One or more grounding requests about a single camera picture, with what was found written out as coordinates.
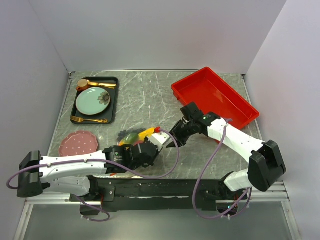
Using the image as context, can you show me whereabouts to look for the green fake mango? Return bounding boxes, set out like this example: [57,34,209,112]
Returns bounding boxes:
[119,132,139,146]

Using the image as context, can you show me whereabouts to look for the clear zip top bag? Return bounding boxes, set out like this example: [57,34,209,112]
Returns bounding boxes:
[116,127,155,146]

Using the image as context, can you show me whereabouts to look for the yellow fake banana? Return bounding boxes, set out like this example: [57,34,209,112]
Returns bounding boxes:
[138,127,155,141]

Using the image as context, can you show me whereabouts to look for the dark fake grapes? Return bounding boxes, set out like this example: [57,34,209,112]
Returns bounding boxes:
[117,130,130,142]

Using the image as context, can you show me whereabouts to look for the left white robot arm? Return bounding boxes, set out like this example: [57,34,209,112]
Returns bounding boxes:
[17,140,163,201]

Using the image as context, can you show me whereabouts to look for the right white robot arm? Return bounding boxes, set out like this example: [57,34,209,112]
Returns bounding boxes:
[169,112,286,199]

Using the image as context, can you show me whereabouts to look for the red plastic bin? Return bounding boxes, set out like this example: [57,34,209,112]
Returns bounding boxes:
[171,67,260,136]

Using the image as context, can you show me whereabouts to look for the black serving tray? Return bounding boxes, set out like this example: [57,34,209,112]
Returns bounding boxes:
[70,76,120,125]

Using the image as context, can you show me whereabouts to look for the pink dotted plate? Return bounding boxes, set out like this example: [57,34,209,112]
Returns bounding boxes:
[58,130,99,157]

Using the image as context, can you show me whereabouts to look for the teal flower plate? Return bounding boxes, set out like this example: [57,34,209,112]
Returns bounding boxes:
[75,87,111,116]

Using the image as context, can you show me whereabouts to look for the gold spoon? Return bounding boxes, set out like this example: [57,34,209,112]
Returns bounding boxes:
[87,80,117,89]

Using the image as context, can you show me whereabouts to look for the gold fork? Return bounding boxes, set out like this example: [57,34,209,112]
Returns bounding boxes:
[70,115,108,124]

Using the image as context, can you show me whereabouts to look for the small brown cup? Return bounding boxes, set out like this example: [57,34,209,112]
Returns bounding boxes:
[76,78,89,91]

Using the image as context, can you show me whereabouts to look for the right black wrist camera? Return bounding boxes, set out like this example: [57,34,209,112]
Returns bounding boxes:
[180,102,208,123]

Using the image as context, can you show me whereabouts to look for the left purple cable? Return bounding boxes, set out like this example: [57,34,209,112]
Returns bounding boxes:
[6,126,180,223]

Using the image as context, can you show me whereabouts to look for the purple cable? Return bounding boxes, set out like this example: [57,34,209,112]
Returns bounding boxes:
[191,117,253,220]
[6,126,180,223]

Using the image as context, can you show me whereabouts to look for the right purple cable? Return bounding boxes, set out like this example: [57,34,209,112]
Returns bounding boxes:
[191,117,253,220]

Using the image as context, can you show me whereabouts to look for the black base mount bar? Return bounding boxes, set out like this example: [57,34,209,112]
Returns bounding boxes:
[79,177,248,217]

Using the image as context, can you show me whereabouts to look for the aluminium frame rail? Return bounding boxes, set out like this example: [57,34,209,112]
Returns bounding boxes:
[24,182,291,205]

